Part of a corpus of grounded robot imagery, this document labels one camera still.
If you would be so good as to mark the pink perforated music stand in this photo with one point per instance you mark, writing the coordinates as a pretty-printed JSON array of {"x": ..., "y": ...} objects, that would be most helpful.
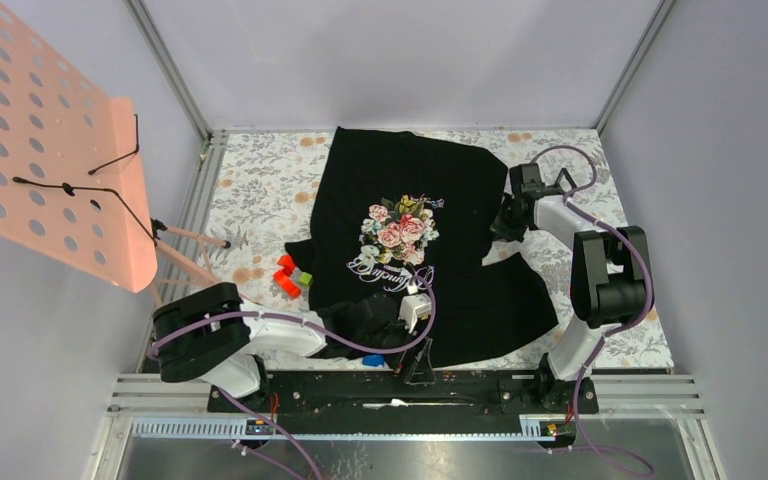
[{"x": 72, "y": 184}]

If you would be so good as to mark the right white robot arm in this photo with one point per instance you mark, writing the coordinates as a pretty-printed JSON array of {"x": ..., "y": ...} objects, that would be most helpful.
[{"x": 611, "y": 286}]

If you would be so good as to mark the green cube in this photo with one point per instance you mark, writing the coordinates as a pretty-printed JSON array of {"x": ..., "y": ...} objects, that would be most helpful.
[{"x": 306, "y": 279}]

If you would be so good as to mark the floral table mat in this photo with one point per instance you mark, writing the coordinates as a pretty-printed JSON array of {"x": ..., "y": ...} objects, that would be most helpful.
[{"x": 267, "y": 183}]

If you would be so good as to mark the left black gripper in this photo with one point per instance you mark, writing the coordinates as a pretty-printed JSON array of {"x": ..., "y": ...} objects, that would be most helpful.
[{"x": 420, "y": 371}]

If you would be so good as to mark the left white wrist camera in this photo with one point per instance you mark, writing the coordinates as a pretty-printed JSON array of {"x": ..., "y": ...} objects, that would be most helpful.
[{"x": 415, "y": 306}]

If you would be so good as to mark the blue clip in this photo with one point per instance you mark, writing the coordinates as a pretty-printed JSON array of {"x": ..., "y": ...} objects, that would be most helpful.
[{"x": 373, "y": 360}]

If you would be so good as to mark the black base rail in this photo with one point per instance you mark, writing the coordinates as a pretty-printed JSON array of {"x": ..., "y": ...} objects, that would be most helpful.
[{"x": 380, "y": 395}]

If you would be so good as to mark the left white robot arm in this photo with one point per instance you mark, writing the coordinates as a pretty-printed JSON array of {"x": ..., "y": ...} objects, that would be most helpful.
[{"x": 216, "y": 336}]

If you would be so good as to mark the orange red block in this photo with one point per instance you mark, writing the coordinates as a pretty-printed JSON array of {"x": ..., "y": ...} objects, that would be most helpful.
[{"x": 283, "y": 276}]

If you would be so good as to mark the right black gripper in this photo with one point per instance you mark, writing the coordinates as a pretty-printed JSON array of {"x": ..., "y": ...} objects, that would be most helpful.
[{"x": 500, "y": 228}]

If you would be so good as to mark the grey cable duct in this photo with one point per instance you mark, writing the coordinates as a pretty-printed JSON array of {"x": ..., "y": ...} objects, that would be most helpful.
[{"x": 481, "y": 428}]

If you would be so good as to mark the black brooch box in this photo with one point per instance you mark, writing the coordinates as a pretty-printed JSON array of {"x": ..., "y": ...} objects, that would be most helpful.
[{"x": 564, "y": 182}]

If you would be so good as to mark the black floral t-shirt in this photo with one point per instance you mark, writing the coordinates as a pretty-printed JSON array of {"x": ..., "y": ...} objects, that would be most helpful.
[{"x": 394, "y": 206}]

